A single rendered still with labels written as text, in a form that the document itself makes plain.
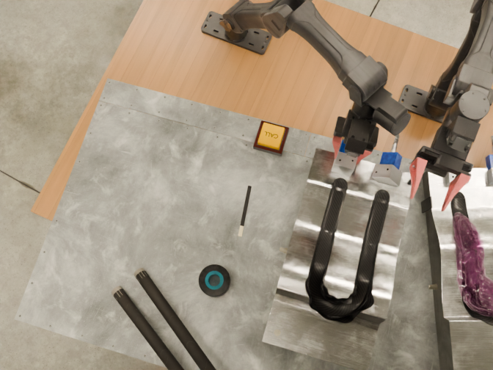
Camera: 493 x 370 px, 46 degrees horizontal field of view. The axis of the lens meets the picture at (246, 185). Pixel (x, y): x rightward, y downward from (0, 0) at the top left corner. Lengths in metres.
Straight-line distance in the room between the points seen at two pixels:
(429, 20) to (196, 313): 1.78
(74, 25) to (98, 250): 1.45
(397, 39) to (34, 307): 1.23
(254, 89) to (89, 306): 0.73
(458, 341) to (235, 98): 0.85
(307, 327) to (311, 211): 0.28
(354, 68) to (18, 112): 1.77
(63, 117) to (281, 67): 1.22
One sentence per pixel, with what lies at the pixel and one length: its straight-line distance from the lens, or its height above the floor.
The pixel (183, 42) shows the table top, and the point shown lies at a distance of 1.73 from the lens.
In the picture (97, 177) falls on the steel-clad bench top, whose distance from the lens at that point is 1.63.
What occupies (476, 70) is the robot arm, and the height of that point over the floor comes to 1.23.
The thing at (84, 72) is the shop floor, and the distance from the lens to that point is 2.68.
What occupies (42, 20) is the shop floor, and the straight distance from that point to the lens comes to 2.87.
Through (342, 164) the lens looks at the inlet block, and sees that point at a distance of 1.43.
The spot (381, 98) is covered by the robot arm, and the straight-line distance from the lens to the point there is 1.30.
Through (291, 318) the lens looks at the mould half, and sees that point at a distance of 1.44.
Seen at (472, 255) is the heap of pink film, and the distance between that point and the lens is 1.47.
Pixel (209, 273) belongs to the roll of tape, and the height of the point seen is 0.83.
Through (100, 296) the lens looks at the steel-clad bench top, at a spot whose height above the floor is 0.80.
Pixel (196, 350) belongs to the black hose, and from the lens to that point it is 1.42.
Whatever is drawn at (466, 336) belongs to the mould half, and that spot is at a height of 0.91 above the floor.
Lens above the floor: 2.30
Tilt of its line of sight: 75 degrees down
